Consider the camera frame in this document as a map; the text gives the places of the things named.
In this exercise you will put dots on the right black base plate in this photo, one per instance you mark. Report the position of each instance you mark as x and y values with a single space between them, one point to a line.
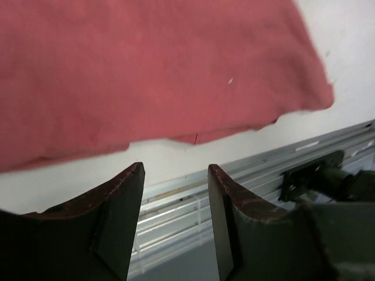
330 178

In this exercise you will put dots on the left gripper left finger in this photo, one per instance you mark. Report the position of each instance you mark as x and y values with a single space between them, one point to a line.
89 237

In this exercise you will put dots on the aluminium frame rail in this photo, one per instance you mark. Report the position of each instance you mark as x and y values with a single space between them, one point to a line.
175 220

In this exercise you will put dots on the pink red t shirt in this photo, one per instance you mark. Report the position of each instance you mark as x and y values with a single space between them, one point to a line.
82 78

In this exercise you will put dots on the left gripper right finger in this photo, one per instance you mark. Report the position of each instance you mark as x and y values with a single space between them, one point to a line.
256 240

